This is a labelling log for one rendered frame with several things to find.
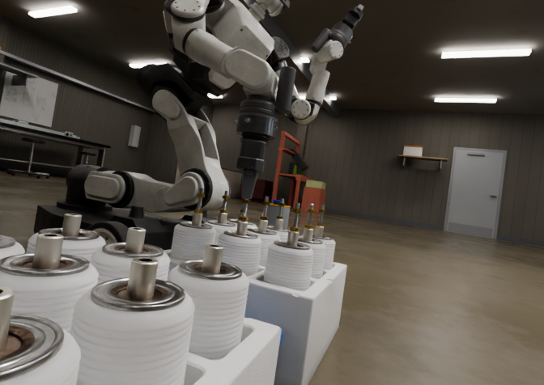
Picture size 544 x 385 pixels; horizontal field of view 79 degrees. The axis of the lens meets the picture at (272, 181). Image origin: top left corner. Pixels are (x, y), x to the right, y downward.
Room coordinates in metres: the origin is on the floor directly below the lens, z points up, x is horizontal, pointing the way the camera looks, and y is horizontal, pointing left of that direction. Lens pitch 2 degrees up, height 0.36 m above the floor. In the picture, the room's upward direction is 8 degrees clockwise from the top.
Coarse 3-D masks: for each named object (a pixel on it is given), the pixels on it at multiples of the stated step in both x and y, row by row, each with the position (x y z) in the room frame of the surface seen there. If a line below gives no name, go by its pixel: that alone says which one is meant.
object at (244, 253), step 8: (224, 240) 0.69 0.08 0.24; (232, 240) 0.68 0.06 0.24; (240, 240) 0.68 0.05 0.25; (248, 240) 0.69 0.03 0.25; (256, 240) 0.70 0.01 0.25; (224, 248) 0.69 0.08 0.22; (232, 248) 0.68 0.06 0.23; (240, 248) 0.68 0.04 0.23; (248, 248) 0.68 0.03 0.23; (256, 248) 0.70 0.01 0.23; (224, 256) 0.69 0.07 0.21; (232, 256) 0.68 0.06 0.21; (240, 256) 0.68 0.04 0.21; (248, 256) 0.69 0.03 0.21; (256, 256) 0.70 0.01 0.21; (240, 264) 0.68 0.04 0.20; (248, 264) 0.69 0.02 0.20; (256, 264) 0.71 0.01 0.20; (248, 272) 0.69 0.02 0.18; (256, 272) 0.71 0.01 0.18
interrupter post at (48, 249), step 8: (40, 240) 0.32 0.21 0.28; (48, 240) 0.32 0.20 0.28; (56, 240) 0.32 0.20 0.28; (40, 248) 0.32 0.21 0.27; (48, 248) 0.32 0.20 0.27; (56, 248) 0.32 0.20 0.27; (40, 256) 0.32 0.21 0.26; (48, 256) 0.32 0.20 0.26; (56, 256) 0.33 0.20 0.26; (32, 264) 0.32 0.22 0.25; (40, 264) 0.32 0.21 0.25; (48, 264) 0.32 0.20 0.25; (56, 264) 0.33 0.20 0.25
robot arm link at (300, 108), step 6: (276, 72) 1.29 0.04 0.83; (294, 84) 1.31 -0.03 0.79; (294, 90) 1.29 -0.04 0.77; (294, 96) 1.27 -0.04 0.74; (294, 102) 1.26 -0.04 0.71; (300, 102) 1.25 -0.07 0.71; (306, 102) 1.25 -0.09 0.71; (294, 108) 1.25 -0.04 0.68; (300, 108) 1.25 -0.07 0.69; (306, 108) 1.25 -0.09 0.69; (288, 114) 1.27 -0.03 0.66; (294, 114) 1.25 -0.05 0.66; (300, 114) 1.25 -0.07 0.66; (306, 114) 1.25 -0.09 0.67; (294, 120) 1.36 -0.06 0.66
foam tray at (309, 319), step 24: (336, 264) 0.92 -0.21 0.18; (264, 288) 0.62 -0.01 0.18; (288, 288) 0.62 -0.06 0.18; (312, 288) 0.65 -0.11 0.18; (336, 288) 0.81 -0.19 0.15; (264, 312) 0.62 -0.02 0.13; (288, 312) 0.60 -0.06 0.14; (312, 312) 0.59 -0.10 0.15; (336, 312) 0.86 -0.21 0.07; (288, 336) 0.60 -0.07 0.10; (312, 336) 0.62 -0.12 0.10; (288, 360) 0.59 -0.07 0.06; (312, 360) 0.65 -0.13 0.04; (288, 384) 0.59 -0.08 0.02
